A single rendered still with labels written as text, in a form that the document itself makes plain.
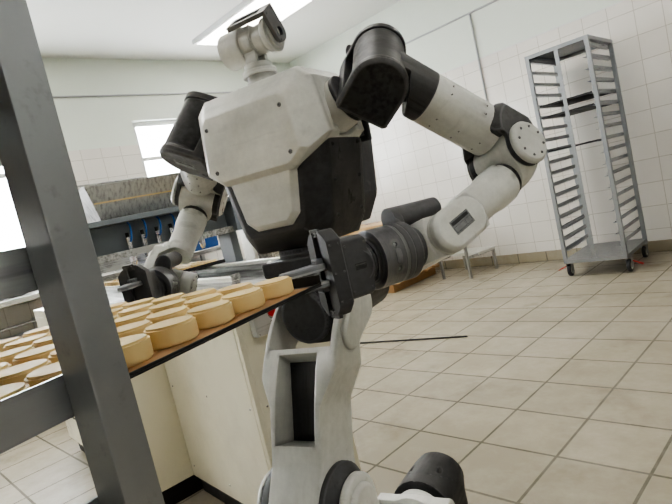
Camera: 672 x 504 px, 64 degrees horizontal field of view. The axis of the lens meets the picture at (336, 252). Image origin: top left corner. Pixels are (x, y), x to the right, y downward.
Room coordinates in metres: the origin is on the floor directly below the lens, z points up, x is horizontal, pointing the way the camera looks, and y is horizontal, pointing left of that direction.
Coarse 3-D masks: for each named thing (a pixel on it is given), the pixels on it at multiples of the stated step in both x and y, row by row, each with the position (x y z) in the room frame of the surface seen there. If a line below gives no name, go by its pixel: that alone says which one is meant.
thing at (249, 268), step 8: (216, 264) 2.31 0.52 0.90; (224, 264) 2.20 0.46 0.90; (232, 264) 2.15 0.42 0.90; (240, 264) 2.10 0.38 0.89; (248, 264) 2.05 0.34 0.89; (256, 264) 2.01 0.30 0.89; (200, 272) 2.39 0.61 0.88; (208, 272) 2.33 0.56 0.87; (216, 272) 2.27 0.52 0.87; (224, 272) 2.22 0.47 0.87; (232, 272) 2.16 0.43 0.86; (240, 272) 2.11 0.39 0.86; (248, 272) 2.06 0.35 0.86; (256, 272) 2.02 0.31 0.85
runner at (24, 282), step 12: (0, 252) 0.34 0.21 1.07; (12, 252) 0.35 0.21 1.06; (24, 252) 0.36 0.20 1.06; (0, 264) 0.34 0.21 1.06; (12, 264) 0.35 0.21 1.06; (24, 264) 0.36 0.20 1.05; (0, 276) 0.34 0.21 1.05; (12, 276) 0.35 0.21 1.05; (24, 276) 0.35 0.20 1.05; (0, 288) 0.34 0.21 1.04; (12, 288) 0.35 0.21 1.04; (24, 288) 0.35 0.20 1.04; (36, 288) 0.36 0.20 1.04
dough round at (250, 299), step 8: (256, 288) 0.62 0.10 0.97; (224, 296) 0.61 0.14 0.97; (232, 296) 0.60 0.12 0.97; (240, 296) 0.59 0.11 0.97; (248, 296) 0.59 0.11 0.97; (256, 296) 0.60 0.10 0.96; (232, 304) 0.59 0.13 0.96; (240, 304) 0.59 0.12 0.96; (248, 304) 0.59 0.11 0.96; (256, 304) 0.60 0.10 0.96; (240, 312) 0.59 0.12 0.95
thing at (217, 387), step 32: (192, 352) 1.87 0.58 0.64; (224, 352) 1.67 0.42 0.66; (256, 352) 1.61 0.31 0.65; (192, 384) 1.93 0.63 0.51; (224, 384) 1.72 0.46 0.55; (256, 384) 1.60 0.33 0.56; (192, 416) 1.99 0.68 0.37; (224, 416) 1.77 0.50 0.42; (256, 416) 1.60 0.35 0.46; (192, 448) 2.06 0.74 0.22; (224, 448) 1.82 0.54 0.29; (256, 448) 1.63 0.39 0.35; (224, 480) 1.88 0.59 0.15; (256, 480) 1.68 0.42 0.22
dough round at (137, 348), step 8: (128, 336) 0.48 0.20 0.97; (136, 336) 0.47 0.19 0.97; (144, 336) 0.46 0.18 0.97; (128, 344) 0.45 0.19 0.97; (136, 344) 0.45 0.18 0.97; (144, 344) 0.46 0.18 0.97; (128, 352) 0.44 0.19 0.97; (136, 352) 0.45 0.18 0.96; (144, 352) 0.45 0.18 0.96; (152, 352) 0.46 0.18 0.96; (128, 360) 0.44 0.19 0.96; (136, 360) 0.45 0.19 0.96; (144, 360) 0.45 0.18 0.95
